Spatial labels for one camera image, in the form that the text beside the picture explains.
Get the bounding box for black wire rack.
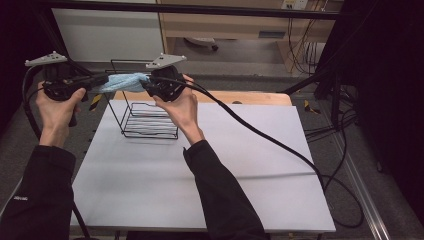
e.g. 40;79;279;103
104;58;181;141

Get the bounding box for yellow black tape strip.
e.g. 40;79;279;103
88;93;103;113
303;99;322;115

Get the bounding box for hanging black cables bundle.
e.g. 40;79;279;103
286;18;327;76

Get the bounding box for office chair base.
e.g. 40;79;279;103
183;36;220;52

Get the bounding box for person's right hand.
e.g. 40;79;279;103
153;73;206;146

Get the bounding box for blue striped dish cloth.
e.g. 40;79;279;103
98;72;151;95

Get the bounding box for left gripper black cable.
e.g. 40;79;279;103
21;64;92;240

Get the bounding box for black metal frame crossbar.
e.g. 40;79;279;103
33;0;344;21

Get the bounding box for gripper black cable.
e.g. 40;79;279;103
21;64;92;240
150;75;365;230

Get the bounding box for black cables on floor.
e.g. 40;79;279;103
303;84;358;142

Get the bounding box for light wooden desk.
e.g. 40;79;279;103
156;0;345;73

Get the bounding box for aluminium floor rail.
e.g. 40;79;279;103
0;94;82;221
333;133;392;240

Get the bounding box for white cabinet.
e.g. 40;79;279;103
49;7;167;63

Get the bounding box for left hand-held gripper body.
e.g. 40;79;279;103
24;50;92;102

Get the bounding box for white table cover sheet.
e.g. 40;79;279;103
69;99;337;234

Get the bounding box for black metal frame stand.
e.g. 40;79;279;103
33;6;115;125
281;66;344;130

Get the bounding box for white power strip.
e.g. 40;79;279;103
281;0;310;11

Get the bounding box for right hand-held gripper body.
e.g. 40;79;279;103
145;53;188;103

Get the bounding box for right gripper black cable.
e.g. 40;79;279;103
150;75;365;230

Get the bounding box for person's left hand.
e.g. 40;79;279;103
34;81;88;148

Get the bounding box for black curtain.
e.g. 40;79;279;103
324;0;424;228
0;0;53;132

